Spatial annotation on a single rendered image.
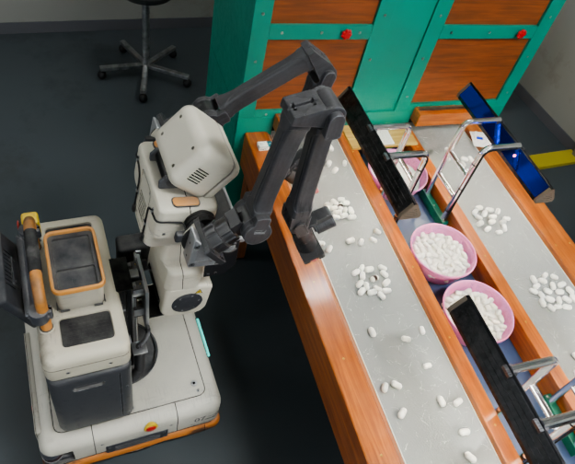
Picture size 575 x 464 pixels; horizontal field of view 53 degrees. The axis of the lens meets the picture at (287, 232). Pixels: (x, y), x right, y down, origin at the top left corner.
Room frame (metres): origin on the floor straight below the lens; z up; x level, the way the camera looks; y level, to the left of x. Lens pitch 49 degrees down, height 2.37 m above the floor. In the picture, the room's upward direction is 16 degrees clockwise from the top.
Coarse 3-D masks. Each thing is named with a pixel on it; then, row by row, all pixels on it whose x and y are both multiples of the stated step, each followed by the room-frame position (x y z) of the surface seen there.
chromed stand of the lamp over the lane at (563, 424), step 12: (540, 360) 0.91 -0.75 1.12; (552, 360) 0.92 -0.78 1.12; (504, 372) 0.86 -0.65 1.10; (516, 372) 0.86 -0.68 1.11; (540, 372) 0.94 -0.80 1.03; (528, 384) 0.93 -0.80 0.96; (540, 396) 0.90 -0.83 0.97; (540, 420) 0.74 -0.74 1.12; (552, 420) 0.75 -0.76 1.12; (564, 420) 0.76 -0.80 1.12; (540, 432) 0.71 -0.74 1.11; (552, 432) 0.81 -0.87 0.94; (564, 432) 0.80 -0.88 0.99
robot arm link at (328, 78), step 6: (312, 72) 1.56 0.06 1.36; (330, 72) 1.51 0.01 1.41; (306, 78) 1.54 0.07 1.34; (312, 78) 1.53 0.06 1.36; (318, 78) 1.55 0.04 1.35; (324, 78) 1.49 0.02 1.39; (330, 78) 1.50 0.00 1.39; (306, 84) 1.53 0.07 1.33; (312, 84) 1.51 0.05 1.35; (318, 84) 1.50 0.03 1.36; (324, 84) 1.49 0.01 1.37; (330, 84) 1.51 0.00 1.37
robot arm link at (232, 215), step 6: (234, 210) 1.00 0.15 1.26; (240, 210) 1.01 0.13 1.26; (246, 210) 1.01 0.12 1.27; (228, 216) 0.99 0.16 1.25; (234, 216) 0.98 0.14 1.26; (240, 216) 0.99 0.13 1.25; (246, 216) 0.99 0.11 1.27; (228, 222) 0.97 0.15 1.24; (234, 222) 0.97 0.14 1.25; (240, 222) 0.97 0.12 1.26; (234, 228) 0.96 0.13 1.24; (240, 234) 0.97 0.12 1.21
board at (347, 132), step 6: (348, 126) 2.12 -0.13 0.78; (342, 132) 2.08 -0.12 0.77; (348, 132) 2.08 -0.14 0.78; (390, 132) 2.16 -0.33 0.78; (396, 132) 2.18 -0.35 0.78; (402, 132) 2.19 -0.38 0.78; (348, 138) 2.03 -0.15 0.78; (354, 138) 2.05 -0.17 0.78; (396, 138) 2.13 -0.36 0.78; (408, 138) 2.16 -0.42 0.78; (414, 138) 2.17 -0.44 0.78; (354, 144) 2.01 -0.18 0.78; (396, 144) 2.09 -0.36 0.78; (408, 144) 2.12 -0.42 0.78; (414, 144) 2.13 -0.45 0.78
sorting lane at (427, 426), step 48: (336, 144) 2.02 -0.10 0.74; (336, 192) 1.72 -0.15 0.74; (336, 240) 1.47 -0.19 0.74; (384, 240) 1.53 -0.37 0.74; (336, 288) 1.25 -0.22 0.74; (384, 336) 1.11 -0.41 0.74; (432, 336) 1.16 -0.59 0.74; (432, 384) 0.98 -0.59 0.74; (432, 432) 0.82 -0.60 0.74; (480, 432) 0.86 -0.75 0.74
